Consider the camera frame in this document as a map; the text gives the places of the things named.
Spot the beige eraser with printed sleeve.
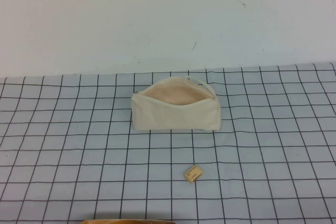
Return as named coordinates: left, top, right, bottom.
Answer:
left=183, top=165, right=205, bottom=184

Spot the cream fabric pencil case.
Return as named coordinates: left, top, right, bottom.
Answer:
left=130, top=75, right=222, bottom=133

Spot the blue grid-pattern tablecloth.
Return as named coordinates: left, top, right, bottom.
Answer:
left=0, top=62, right=336, bottom=224

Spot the orange-brown wooden object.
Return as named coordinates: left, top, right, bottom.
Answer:
left=80, top=218, right=174, bottom=224

